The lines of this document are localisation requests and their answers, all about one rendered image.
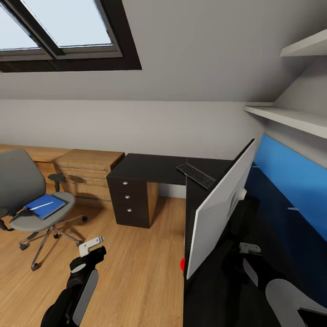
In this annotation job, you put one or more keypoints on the monitor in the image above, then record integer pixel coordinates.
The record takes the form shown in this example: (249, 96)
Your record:
(211, 213)

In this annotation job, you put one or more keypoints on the folder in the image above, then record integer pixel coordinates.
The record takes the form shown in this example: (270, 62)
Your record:
(44, 206)

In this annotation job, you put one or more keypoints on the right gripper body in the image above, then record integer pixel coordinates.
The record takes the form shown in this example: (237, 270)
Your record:
(235, 259)

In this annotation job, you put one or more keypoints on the keyboard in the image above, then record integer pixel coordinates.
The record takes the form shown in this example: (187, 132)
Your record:
(199, 176)

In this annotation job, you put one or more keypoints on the swivel chair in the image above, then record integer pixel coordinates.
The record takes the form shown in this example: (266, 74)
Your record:
(21, 182)

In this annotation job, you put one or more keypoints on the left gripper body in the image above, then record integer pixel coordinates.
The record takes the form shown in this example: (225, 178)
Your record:
(95, 255)

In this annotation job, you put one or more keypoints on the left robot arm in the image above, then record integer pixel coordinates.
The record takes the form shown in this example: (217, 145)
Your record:
(71, 305)

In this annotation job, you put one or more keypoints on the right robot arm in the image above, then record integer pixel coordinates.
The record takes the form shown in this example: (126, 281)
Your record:
(292, 307)

